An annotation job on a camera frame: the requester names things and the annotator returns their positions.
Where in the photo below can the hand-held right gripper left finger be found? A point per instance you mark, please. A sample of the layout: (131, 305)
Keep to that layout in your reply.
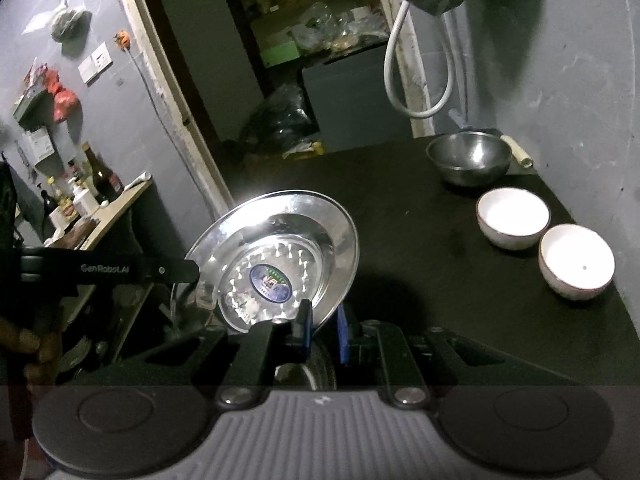
(303, 327)

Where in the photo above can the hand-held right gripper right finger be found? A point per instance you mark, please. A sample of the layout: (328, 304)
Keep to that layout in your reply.
(343, 335)

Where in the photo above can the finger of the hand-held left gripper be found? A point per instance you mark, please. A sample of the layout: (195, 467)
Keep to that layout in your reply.
(170, 271)

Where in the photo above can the stainless steel plate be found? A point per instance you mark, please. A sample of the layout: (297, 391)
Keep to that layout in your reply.
(300, 220)

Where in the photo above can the white ceramic bowl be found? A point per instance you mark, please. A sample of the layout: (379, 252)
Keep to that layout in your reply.
(512, 212)
(575, 260)

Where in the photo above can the stainless steel bowl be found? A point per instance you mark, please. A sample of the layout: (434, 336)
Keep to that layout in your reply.
(465, 157)

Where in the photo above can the person's left hand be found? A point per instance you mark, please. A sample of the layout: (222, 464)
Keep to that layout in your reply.
(30, 345)

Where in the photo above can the white spoon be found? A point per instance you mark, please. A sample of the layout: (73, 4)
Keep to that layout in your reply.
(136, 181)

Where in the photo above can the dark glass bottle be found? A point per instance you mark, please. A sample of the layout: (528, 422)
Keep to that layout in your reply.
(102, 177)

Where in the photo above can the red plastic bag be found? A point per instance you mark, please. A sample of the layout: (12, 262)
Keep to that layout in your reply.
(52, 82)
(66, 106)

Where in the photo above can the yellow bag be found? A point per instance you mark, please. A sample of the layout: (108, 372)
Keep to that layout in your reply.
(312, 149)

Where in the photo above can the black plastic bag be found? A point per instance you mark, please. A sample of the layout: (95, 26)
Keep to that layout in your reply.
(280, 120)

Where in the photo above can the grey cabinet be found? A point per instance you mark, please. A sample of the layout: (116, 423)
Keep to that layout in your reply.
(350, 100)

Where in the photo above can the green box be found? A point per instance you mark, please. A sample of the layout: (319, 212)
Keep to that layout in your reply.
(280, 54)

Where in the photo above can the grey hanging plastic bag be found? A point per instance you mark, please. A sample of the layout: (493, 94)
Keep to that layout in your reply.
(67, 22)

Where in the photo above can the cream cylindrical roll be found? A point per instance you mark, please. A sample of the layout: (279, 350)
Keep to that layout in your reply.
(517, 151)

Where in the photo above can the cluttered shelf goods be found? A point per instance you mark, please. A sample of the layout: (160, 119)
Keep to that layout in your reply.
(325, 15)

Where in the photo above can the white wall box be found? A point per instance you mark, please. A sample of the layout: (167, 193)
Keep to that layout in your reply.
(37, 145)

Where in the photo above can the pale door frame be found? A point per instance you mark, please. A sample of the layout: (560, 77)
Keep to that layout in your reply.
(165, 85)

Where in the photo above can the white wall switch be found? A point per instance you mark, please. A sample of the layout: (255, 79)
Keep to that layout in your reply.
(96, 62)

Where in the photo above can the orange wall hook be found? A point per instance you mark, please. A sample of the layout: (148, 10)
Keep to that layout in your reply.
(122, 40)

